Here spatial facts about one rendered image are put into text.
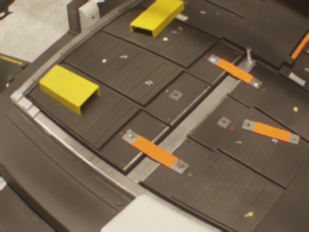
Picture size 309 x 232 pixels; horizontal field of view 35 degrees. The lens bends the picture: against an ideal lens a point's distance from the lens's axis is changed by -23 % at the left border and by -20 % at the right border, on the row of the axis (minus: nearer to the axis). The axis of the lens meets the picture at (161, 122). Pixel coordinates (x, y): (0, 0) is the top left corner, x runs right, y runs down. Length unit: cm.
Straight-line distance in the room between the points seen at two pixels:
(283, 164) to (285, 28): 48
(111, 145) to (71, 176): 20
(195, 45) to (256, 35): 18
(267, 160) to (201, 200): 17
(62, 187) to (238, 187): 35
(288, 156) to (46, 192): 52
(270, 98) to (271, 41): 21
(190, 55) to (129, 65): 14
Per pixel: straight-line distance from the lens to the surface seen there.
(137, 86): 129
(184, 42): 139
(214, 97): 128
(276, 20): 150
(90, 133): 122
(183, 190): 110
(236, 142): 117
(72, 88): 127
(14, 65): 258
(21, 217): 114
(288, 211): 106
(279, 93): 127
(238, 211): 107
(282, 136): 118
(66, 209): 99
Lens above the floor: 191
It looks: 49 degrees down
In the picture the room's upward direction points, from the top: 7 degrees counter-clockwise
